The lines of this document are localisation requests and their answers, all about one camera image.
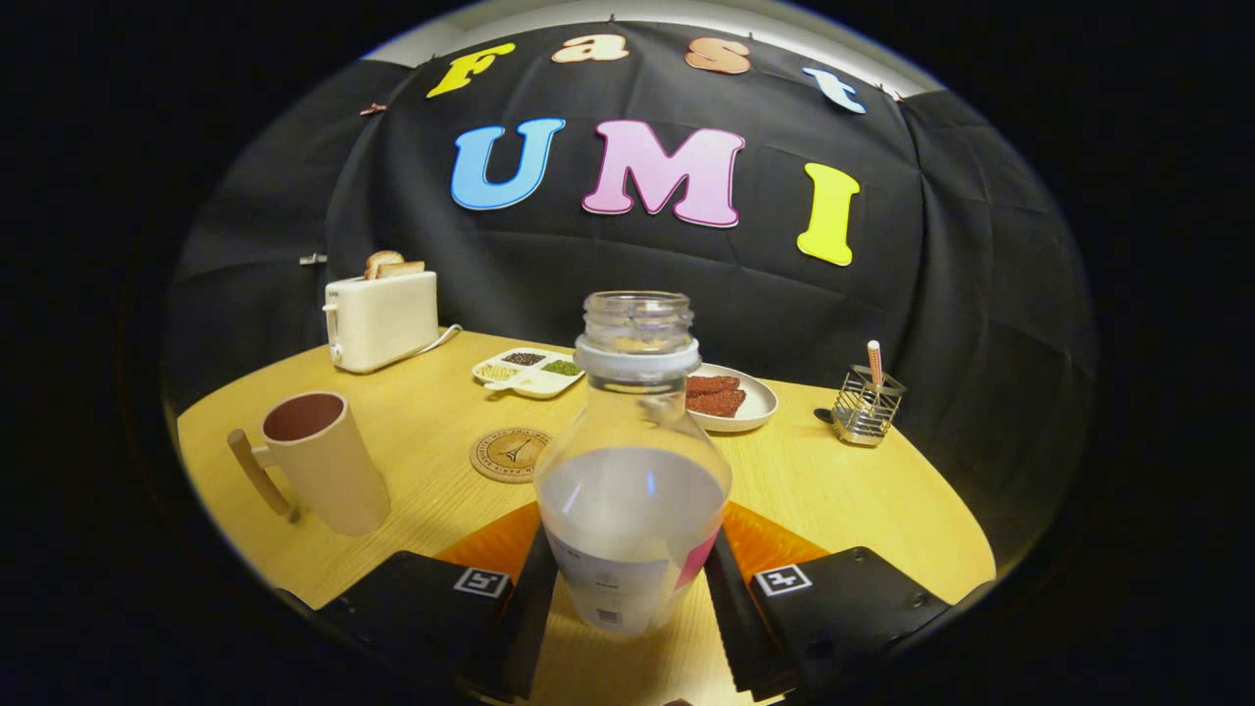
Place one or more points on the orange stick with white tip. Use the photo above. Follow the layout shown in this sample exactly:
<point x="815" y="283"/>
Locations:
<point x="875" y="361"/>

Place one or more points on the black backdrop cloth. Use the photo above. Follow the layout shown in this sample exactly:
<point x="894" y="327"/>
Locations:
<point x="637" y="265"/>

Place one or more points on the wooden table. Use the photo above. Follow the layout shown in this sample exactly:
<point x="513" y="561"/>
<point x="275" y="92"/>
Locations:
<point x="431" y="412"/>

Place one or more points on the clear juice bottle white label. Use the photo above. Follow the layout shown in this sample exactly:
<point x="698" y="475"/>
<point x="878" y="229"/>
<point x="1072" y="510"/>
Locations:
<point x="632" y="510"/>

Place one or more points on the white round plate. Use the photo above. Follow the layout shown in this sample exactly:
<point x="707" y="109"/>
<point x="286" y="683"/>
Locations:
<point x="758" y="404"/>

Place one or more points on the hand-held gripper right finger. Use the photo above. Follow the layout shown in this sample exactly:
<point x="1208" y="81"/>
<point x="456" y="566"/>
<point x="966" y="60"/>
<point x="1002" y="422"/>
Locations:
<point x="735" y="628"/>

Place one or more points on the cream toaster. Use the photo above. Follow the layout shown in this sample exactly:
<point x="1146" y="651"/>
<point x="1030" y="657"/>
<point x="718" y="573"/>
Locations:
<point x="382" y="319"/>

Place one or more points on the red meat patty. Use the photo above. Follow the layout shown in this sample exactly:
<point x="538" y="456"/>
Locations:
<point x="719" y="403"/>
<point x="713" y="383"/>

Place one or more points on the round cork coaster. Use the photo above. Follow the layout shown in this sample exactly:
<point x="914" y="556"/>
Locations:
<point x="510" y="454"/>

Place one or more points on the toast slice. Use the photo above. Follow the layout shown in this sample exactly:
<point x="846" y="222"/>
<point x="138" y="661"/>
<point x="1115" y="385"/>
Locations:
<point x="404" y="268"/>
<point x="380" y="260"/>

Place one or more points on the white divided dish with grains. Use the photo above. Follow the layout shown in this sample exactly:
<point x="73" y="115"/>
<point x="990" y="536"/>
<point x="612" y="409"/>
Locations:
<point x="529" y="373"/>

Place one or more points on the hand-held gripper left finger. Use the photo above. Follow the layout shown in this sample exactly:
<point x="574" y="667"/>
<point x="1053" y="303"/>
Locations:
<point x="529" y="628"/>

